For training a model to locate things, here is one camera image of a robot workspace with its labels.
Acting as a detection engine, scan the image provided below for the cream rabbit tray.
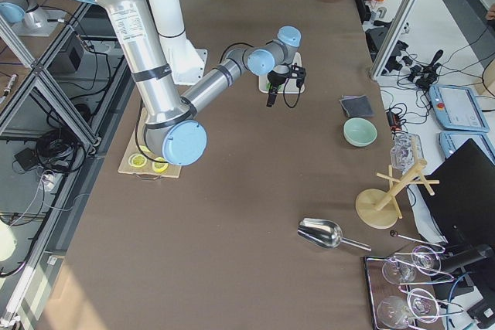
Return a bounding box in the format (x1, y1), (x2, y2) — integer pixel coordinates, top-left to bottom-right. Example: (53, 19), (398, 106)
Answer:
(258, 52), (302, 94)

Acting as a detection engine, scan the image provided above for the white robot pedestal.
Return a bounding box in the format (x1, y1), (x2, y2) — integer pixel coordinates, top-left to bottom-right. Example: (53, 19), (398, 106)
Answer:
(148, 0), (207, 85)

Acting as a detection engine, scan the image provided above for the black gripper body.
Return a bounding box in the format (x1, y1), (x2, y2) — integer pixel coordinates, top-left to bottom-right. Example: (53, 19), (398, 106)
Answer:
(267, 70), (289, 87)

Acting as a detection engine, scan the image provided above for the grey folded cloth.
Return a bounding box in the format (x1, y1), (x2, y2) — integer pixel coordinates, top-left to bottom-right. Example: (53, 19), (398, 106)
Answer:
(340, 95), (374, 118)

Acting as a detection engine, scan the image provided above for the green ceramic bowl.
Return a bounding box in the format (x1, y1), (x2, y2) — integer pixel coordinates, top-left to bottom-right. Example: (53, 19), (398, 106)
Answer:
(343, 117), (377, 148)

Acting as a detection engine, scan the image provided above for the black glass tray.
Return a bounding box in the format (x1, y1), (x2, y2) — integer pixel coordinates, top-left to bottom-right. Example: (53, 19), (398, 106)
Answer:
(362, 254), (484, 330)

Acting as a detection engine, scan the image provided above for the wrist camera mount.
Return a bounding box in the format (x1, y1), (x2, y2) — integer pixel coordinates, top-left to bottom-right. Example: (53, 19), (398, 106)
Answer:
(290, 63), (306, 89)

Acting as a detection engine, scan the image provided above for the aluminium frame post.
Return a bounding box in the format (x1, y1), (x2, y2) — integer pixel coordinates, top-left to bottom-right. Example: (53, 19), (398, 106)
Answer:
(370, 0), (417, 80)

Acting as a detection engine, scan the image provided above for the wine glass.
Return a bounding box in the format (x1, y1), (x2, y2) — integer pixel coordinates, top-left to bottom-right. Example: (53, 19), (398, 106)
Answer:
(411, 245), (441, 276)

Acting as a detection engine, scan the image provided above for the black monitor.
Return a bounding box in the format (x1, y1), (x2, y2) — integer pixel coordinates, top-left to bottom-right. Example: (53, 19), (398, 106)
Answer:
(422, 139), (494, 247)

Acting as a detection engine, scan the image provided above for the lemon slice half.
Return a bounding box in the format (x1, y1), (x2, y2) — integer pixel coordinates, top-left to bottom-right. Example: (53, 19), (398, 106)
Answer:
(128, 153), (148, 168)
(152, 157), (169, 173)

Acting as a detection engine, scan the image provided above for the wooden cup tree stand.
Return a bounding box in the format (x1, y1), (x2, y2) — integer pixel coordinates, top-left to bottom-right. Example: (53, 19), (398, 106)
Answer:
(355, 134), (439, 229)

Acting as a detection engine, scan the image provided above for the metal scoop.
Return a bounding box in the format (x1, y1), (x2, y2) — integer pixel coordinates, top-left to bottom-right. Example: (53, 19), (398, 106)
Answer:
(297, 218), (371, 252)

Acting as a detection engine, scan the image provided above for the wooden cutting board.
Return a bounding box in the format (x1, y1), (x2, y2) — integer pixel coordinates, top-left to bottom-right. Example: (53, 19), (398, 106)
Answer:
(118, 108), (182, 180)

